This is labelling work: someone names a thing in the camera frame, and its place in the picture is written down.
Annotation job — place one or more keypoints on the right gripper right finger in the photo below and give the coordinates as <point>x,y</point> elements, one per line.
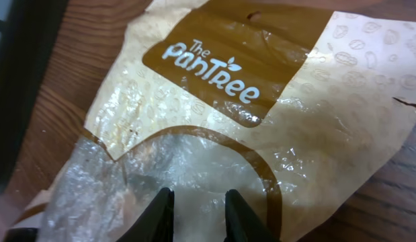
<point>242,224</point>

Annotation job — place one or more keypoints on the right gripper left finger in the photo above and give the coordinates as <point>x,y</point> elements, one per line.
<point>155,224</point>

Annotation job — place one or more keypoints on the brown Pantree snack pouch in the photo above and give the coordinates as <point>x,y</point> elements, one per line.
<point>294,107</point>

